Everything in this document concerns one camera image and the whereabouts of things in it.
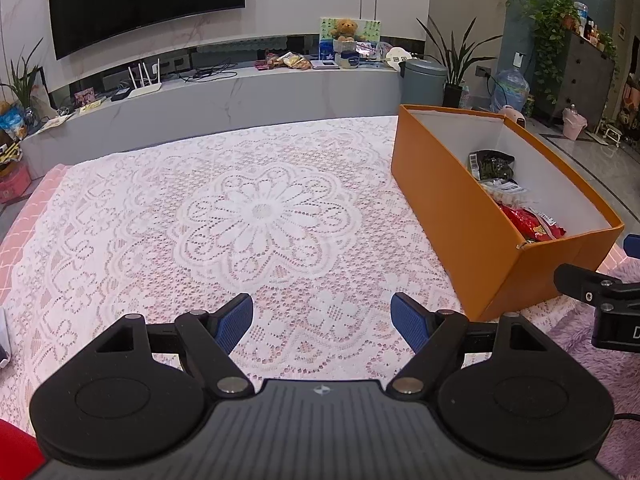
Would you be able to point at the pink box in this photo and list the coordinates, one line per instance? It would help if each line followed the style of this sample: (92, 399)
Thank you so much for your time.
(14, 185)

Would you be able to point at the teddy bear with box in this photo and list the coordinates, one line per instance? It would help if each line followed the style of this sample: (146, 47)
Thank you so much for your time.
(370, 30)

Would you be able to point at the black television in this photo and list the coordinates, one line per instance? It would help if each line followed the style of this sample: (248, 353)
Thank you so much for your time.
(145, 0)

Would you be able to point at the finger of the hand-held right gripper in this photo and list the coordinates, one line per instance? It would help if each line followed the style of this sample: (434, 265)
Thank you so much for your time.
(590, 285)
(632, 246)

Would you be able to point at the blue jar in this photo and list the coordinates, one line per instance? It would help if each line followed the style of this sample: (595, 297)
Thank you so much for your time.
(347, 60)

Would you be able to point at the white snack packet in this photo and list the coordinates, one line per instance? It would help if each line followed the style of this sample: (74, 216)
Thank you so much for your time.
(505, 191)

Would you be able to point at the white lace tablecloth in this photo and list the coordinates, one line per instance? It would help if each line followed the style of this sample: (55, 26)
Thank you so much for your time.
(260, 210)

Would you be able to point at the red cloth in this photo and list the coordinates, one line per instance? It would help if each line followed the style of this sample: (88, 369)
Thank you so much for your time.
(17, 450)

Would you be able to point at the white router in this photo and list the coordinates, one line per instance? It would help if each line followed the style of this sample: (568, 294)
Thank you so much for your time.
(146, 87)

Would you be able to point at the white round power strip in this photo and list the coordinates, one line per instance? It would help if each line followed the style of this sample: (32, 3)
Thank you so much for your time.
(398, 56)

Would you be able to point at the marble television console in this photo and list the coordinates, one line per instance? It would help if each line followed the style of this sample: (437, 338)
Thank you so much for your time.
(225, 105)

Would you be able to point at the pink picture card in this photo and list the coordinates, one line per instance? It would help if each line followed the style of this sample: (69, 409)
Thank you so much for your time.
(85, 97)

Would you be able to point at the grey trash can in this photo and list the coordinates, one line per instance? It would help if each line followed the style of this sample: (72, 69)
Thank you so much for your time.
(424, 82)

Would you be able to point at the blue water bottle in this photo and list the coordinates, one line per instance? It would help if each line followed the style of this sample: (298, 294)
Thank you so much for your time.
(511, 90)

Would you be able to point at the brown teddy bear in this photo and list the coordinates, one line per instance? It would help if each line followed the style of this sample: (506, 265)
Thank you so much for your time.
(343, 30)

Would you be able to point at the dark green clear snack packet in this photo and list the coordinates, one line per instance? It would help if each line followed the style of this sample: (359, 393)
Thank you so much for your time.
(492, 165)

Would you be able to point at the thin-leaf potted plant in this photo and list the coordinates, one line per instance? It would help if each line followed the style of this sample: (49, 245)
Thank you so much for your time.
(22, 80)

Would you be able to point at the white scale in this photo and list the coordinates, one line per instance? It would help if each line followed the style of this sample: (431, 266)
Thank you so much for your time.
(323, 64)

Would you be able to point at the snack pile on console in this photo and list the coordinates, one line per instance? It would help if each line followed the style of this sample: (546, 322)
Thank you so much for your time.
(287, 60)

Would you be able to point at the pink heater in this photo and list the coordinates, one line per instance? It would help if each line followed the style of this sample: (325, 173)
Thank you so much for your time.
(514, 116)

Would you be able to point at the grey cabinet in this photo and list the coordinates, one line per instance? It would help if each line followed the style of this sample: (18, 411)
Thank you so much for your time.
(585, 80)

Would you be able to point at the blue snack bag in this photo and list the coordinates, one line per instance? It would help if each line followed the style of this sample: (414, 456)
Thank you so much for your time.
(12, 124)

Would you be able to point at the ivy plant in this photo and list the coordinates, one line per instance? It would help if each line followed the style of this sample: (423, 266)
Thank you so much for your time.
(550, 30)

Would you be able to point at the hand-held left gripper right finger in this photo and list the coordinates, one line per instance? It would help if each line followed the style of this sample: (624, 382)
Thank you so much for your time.
(410, 322)

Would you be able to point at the orange cardboard box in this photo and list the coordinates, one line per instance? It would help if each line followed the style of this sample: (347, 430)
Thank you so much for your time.
(450, 200)

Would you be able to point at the purple fluffy rug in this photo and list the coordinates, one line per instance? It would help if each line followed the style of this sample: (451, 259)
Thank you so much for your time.
(600, 390)

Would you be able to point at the small black box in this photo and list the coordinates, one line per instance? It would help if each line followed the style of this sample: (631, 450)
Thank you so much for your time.
(121, 94)

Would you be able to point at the long-leaf potted plant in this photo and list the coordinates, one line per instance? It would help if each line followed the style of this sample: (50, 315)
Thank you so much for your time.
(460, 60)

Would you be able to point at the small pink bin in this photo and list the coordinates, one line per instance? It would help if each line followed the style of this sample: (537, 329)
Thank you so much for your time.
(575, 122)

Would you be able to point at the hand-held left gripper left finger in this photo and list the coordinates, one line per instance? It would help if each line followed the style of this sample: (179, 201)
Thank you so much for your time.
(232, 322)

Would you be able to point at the large red snack bag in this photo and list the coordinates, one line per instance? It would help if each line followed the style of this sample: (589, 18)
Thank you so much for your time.
(530, 222)

